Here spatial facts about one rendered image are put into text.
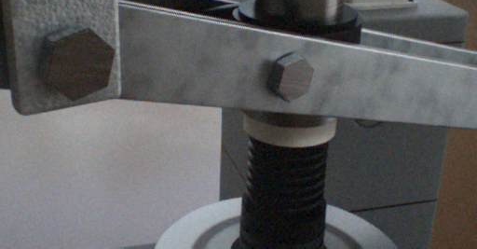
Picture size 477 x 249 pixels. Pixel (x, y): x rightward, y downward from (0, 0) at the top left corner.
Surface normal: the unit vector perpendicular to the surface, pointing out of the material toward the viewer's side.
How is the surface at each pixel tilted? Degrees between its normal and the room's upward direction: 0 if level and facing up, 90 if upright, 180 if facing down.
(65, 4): 90
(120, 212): 0
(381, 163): 90
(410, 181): 90
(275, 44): 90
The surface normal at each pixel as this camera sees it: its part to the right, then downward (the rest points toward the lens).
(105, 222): 0.04, -0.92
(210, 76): 0.57, 0.34
